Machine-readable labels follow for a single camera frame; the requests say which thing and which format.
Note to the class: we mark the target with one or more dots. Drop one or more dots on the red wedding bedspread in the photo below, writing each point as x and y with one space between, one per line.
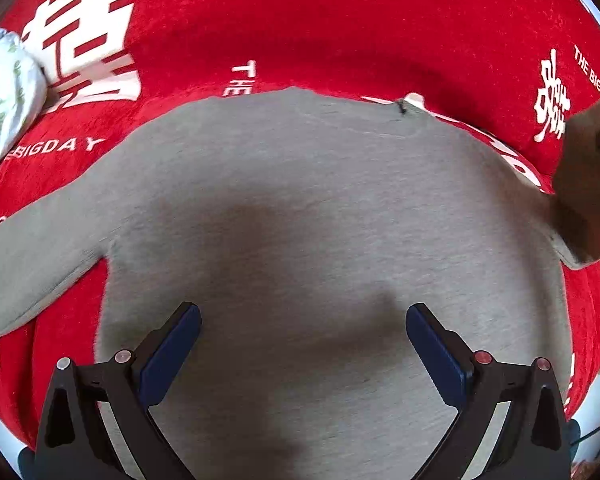
511 72

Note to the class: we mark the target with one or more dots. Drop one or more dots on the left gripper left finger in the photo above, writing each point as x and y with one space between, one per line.
73 442

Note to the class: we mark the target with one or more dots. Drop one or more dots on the grey knit sweater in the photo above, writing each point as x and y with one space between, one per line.
304 226

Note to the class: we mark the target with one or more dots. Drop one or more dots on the white floral quilt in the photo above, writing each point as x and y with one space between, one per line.
23 90

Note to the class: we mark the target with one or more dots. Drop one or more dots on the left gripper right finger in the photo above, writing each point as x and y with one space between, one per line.
533 441

